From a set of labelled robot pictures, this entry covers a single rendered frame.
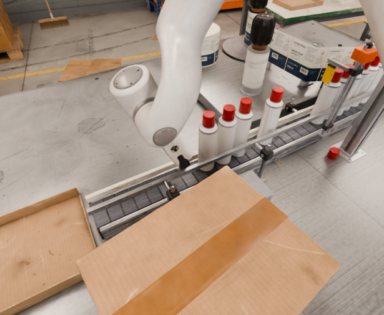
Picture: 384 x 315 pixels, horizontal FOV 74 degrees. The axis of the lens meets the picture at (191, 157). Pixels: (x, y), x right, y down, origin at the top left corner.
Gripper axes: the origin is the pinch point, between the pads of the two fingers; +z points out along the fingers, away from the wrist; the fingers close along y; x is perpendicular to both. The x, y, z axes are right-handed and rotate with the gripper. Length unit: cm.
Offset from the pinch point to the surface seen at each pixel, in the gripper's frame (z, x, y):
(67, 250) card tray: -2.0, 38.0, -3.9
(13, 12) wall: 59, 79, 467
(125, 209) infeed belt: -0.5, 20.3, -2.4
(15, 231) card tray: -6, 49, 9
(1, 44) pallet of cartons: 45, 92, 322
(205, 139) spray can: -4.7, -8.4, -1.3
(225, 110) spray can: -8.5, -16.8, -0.4
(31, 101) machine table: -2, 39, 74
